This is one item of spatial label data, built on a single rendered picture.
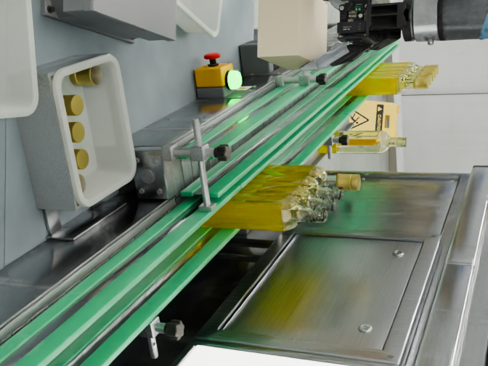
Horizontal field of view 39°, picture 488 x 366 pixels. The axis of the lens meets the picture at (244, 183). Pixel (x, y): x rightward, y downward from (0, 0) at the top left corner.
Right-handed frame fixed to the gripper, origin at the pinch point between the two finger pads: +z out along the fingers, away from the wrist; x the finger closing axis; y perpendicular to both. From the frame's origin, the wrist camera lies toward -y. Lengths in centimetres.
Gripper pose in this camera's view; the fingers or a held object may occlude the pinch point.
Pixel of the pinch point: (302, 29)
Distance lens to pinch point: 125.9
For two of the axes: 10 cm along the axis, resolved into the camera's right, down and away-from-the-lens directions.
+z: -9.1, -0.3, 4.1
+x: -0.2, 10.0, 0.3
